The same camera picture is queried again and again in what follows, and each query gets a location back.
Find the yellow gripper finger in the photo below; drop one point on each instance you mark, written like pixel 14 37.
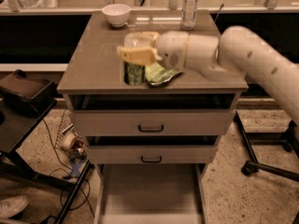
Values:
pixel 141 39
pixel 139 55

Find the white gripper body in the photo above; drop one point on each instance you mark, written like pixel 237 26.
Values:
pixel 171 49

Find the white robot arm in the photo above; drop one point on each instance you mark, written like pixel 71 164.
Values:
pixel 237 53

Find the grey drawer cabinet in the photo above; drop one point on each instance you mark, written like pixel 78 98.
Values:
pixel 94 81

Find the open bottom drawer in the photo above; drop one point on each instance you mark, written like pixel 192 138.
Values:
pixel 151 194

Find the green chip bag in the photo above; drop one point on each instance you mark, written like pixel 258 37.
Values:
pixel 157 75

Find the white bowl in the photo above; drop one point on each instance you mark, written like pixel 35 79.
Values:
pixel 116 14

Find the clear water bottle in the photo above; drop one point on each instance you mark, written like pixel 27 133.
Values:
pixel 189 12

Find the black office chair base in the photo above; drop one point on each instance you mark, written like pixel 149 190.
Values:
pixel 263 149

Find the black side table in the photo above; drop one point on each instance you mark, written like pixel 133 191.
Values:
pixel 14 129

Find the white sneaker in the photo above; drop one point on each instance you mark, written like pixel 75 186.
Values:
pixel 12 206

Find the top drawer with handle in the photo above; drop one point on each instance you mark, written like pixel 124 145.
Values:
pixel 174 123

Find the drawer with handle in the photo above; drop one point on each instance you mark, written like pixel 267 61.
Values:
pixel 150 154
pixel 174 123

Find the middle drawer with handle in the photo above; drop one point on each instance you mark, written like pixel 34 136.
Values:
pixel 150 154

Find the wire basket with clutter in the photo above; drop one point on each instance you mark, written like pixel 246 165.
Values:
pixel 68 140

